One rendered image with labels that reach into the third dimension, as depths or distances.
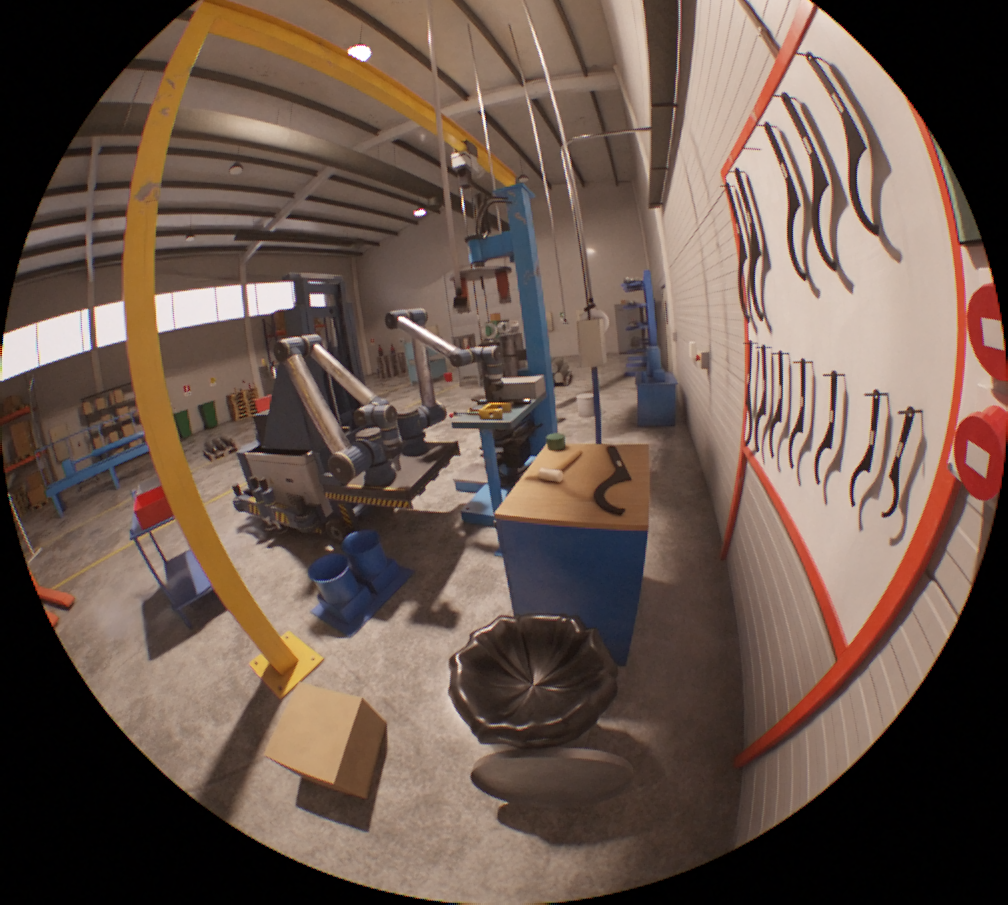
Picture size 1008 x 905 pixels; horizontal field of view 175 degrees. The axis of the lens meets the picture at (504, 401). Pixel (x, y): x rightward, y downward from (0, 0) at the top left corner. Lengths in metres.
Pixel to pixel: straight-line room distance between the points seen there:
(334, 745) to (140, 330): 1.81
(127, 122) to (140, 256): 4.55
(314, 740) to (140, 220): 2.25
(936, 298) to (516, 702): 1.46
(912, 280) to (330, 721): 2.18
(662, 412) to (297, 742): 4.85
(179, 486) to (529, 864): 2.04
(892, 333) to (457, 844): 2.02
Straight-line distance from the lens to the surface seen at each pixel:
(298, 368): 2.24
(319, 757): 1.60
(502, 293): 2.98
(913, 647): 0.91
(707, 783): 1.73
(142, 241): 1.80
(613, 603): 1.45
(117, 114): 6.20
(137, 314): 1.70
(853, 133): 0.92
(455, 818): 1.68
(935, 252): 0.79
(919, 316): 0.82
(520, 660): 1.27
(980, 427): 0.52
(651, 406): 4.72
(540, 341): 2.75
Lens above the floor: 1.63
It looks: 13 degrees down
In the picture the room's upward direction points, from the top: 8 degrees counter-clockwise
